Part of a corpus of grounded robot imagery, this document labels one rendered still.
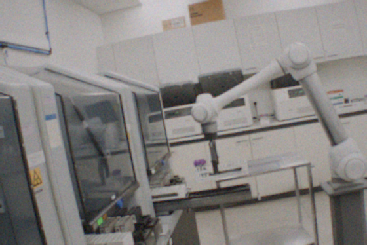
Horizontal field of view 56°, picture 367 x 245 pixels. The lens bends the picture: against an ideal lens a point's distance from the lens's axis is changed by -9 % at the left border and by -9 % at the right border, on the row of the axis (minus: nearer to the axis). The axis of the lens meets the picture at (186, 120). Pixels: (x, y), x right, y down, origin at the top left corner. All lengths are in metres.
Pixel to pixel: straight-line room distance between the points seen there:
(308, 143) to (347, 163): 2.53
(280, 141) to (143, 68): 1.86
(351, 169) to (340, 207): 0.35
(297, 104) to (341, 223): 2.36
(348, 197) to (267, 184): 2.35
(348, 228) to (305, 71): 0.92
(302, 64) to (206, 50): 2.87
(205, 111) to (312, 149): 2.69
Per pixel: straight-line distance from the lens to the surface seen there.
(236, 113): 4.28
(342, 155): 1.90
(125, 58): 4.77
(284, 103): 4.31
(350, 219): 2.20
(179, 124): 4.33
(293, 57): 1.81
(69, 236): 1.12
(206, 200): 1.99
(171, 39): 4.66
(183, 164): 4.39
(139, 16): 5.16
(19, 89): 0.99
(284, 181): 4.42
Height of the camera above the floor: 1.32
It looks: 3 degrees down
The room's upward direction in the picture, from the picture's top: 10 degrees counter-clockwise
